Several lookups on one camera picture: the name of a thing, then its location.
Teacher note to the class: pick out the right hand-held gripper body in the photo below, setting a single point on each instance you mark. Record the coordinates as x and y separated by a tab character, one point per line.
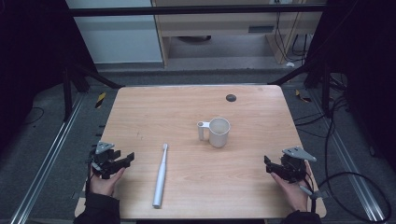
294	165

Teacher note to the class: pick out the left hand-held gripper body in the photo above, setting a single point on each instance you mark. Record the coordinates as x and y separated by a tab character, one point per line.
104	158

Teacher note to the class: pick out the person's left hand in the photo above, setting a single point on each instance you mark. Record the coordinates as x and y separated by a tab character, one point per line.
106	183

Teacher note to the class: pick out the person's right hand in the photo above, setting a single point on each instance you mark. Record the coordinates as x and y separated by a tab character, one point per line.
294	193

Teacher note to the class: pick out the white electric toothbrush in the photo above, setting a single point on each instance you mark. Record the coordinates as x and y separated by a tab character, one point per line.
160	177

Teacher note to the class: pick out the black and yellow tape strip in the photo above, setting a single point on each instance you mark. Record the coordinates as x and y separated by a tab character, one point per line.
100	100
302	97

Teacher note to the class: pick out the dark round table grommet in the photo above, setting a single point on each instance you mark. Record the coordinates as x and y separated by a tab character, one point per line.
231	98

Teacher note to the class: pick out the black metal stand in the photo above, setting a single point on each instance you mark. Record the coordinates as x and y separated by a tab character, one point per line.
314	74
77	77

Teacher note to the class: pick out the small white round object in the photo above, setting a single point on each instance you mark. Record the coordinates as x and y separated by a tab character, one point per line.
290	64

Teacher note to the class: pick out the dark curtain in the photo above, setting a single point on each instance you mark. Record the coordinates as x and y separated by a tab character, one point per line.
31	62
367	77

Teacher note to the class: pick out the white cabinet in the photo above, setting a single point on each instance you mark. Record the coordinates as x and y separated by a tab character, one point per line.
115	37

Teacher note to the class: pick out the aluminium floor rail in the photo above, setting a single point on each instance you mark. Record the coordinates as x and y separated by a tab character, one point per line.
351	174
46	161

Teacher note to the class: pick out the black horizontal frame bar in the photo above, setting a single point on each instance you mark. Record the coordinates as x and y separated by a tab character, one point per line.
186	11

